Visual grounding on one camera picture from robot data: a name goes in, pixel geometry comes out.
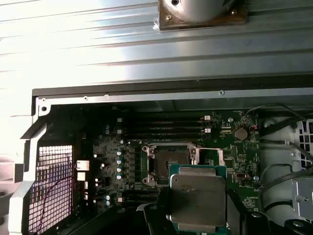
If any green motherboard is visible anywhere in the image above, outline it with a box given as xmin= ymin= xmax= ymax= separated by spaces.
xmin=92 ymin=110 xmax=260 ymax=235

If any open PC case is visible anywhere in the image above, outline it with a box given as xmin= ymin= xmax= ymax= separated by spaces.
xmin=8 ymin=80 xmax=313 ymax=235

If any square brown mounting plate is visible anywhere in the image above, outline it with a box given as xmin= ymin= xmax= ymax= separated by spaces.
xmin=158 ymin=0 xmax=247 ymax=31

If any thick black braided cable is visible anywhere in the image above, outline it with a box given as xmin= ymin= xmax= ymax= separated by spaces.
xmin=259 ymin=121 xmax=298 ymax=138

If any perforated metal drive cage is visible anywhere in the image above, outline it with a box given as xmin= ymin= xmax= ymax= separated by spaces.
xmin=295 ymin=118 xmax=313 ymax=172

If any red black twisted wire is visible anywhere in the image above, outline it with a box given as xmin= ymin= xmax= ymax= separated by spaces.
xmin=39 ymin=176 xmax=74 ymax=233

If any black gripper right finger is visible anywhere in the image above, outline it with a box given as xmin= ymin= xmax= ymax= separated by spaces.
xmin=228 ymin=190 xmax=313 ymax=235

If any metal socket cover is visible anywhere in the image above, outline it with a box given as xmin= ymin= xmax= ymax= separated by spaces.
xmin=190 ymin=146 xmax=225 ymax=169

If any round coin battery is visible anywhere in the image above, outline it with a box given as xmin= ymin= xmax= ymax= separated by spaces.
xmin=234 ymin=127 xmax=248 ymax=141

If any silver CPU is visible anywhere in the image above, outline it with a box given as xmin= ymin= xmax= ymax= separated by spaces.
xmin=166 ymin=164 xmax=229 ymax=233

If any CPU socket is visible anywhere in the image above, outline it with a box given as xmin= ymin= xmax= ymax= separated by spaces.
xmin=141 ymin=142 xmax=198 ymax=188

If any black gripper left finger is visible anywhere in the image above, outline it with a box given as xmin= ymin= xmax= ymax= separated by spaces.
xmin=74 ymin=188 xmax=177 ymax=235

